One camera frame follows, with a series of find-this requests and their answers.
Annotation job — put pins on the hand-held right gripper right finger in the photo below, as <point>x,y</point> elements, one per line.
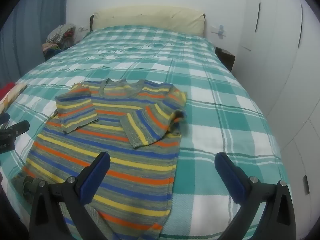
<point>228,177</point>

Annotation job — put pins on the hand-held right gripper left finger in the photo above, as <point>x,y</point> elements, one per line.
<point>96,177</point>

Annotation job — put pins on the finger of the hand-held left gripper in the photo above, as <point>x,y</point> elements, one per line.
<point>4,120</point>
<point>18,127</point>

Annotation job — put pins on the striped knit sweater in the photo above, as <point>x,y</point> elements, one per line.
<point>130,160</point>

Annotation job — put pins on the pile of mixed clothes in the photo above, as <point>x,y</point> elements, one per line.
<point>58,33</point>

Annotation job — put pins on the patterned beige cloth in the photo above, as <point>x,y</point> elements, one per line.
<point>15,96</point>

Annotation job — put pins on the red cloth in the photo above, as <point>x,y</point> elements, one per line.
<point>6,91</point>

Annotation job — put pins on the teal checked blanket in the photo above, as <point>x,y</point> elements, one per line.
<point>225,105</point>

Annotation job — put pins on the blue curtain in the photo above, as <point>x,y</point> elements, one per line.
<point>32,30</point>

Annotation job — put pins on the dark wooden nightstand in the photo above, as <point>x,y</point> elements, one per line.
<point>226,57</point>

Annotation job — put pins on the white wardrobe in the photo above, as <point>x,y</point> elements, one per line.
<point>275,55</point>

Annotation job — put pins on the cream headboard cushion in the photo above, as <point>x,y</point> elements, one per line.
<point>150,17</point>

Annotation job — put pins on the blue wall decoration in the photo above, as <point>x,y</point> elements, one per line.
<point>220,31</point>

